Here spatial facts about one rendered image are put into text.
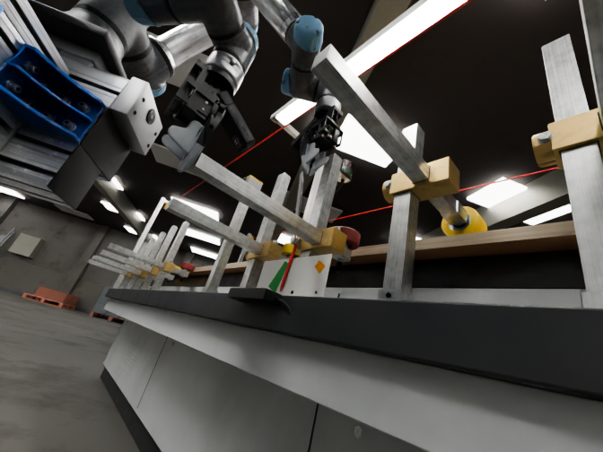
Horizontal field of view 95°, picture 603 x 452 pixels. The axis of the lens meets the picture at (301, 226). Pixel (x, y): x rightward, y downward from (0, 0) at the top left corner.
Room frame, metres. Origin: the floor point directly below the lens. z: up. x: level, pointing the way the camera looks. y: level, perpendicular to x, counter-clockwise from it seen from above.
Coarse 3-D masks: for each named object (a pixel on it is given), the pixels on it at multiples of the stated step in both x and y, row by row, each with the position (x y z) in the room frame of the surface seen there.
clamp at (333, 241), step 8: (328, 232) 0.59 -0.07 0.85; (336, 232) 0.58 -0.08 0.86; (304, 240) 0.65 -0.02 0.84; (320, 240) 0.60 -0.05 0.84; (328, 240) 0.58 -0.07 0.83; (336, 240) 0.59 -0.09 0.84; (344, 240) 0.60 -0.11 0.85; (296, 248) 0.68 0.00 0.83; (304, 248) 0.65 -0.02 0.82; (312, 248) 0.63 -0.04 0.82; (320, 248) 0.61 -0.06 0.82; (328, 248) 0.60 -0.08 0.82; (336, 248) 0.59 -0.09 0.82; (344, 248) 0.60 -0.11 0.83
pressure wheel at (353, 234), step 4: (344, 228) 0.63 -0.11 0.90; (348, 228) 0.63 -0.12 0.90; (344, 232) 0.63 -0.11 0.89; (348, 232) 0.63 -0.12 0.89; (352, 232) 0.63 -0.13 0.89; (356, 232) 0.64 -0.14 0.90; (348, 236) 0.63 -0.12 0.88; (352, 236) 0.63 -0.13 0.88; (356, 236) 0.64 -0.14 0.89; (360, 236) 0.66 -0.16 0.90; (348, 240) 0.64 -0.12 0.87; (352, 240) 0.64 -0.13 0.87; (356, 240) 0.64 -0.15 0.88; (348, 244) 0.67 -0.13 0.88; (352, 244) 0.65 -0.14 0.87; (356, 244) 0.65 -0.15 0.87; (348, 248) 0.69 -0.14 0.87; (352, 248) 0.68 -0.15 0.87; (356, 248) 0.68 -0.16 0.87; (340, 264) 0.67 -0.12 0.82; (336, 268) 0.67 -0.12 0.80; (340, 268) 0.67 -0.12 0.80; (336, 272) 0.68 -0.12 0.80
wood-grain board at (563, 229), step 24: (432, 240) 0.56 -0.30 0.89; (456, 240) 0.52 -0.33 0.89; (480, 240) 0.48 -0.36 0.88; (504, 240) 0.45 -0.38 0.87; (528, 240) 0.42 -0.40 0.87; (552, 240) 0.40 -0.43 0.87; (576, 240) 0.38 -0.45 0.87; (240, 264) 1.26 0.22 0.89; (336, 264) 0.84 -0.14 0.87; (360, 264) 0.78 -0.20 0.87
